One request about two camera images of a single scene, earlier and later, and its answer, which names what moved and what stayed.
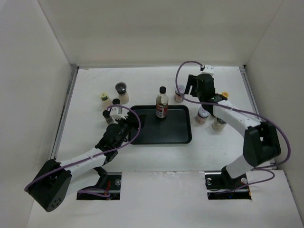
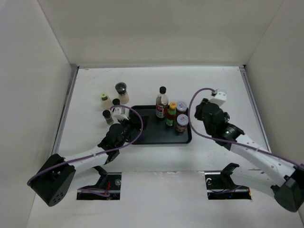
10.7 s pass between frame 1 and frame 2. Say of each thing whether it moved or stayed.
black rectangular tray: stayed
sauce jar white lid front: moved
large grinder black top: stayed
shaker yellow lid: stayed
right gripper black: moved
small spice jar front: stayed
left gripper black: stayed
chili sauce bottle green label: moved
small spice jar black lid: stayed
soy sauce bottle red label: stayed
